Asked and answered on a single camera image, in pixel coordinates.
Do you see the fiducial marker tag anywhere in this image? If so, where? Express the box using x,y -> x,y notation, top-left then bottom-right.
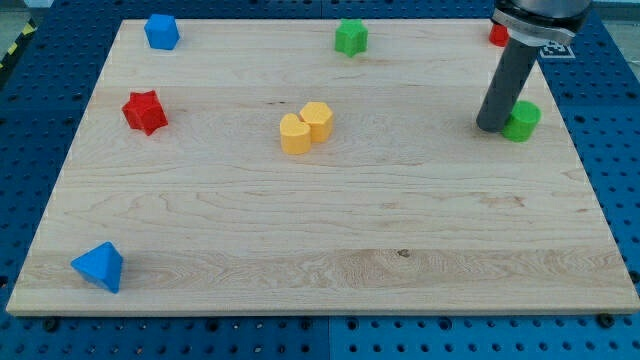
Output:
539,41 -> 575,59

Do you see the green cylinder block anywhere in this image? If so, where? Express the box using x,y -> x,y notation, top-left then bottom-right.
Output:
502,101 -> 542,142

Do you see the blue pentagon block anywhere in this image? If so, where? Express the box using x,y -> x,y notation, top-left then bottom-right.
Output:
144,14 -> 180,50

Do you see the red star block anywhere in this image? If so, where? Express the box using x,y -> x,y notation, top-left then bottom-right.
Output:
122,90 -> 168,136

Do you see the green star block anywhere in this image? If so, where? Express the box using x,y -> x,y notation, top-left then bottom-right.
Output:
334,19 -> 368,57

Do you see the red block at corner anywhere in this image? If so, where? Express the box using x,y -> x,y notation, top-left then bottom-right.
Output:
489,23 -> 509,47

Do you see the wooden board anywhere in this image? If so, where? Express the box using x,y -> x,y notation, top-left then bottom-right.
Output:
7,20 -> 639,316

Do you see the grey cylindrical pointer rod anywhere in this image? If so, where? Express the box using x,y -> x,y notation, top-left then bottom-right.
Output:
476,38 -> 538,133

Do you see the blue triangle block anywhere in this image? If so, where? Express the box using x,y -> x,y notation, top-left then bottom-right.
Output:
70,242 -> 123,294

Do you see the yellow hexagon block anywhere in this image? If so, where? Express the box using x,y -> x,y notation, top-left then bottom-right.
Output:
300,102 -> 334,143

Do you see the yellow heart block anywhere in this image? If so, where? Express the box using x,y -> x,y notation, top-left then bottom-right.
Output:
279,113 -> 311,155

